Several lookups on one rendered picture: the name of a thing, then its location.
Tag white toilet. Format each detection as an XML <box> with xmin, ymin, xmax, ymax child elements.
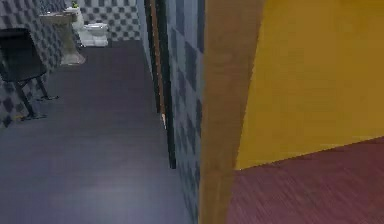
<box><xmin>65</xmin><ymin>6</ymin><xmax>110</xmax><ymax>48</ymax></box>

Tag beige pedestal sink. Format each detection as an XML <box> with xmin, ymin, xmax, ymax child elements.
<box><xmin>39</xmin><ymin>11</ymin><xmax>87</xmax><ymax>66</ymax></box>

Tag brown wooden door frame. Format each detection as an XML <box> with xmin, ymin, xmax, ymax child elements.
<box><xmin>198</xmin><ymin>0</ymin><xmax>268</xmax><ymax>224</ymax></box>

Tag black stand with legs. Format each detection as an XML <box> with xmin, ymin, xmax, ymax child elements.
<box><xmin>0</xmin><ymin>27</ymin><xmax>60</xmax><ymax>121</ymax></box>

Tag brown wooden room door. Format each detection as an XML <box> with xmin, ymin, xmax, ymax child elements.
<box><xmin>143</xmin><ymin>0</ymin><xmax>177</xmax><ymax>170</ymax></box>

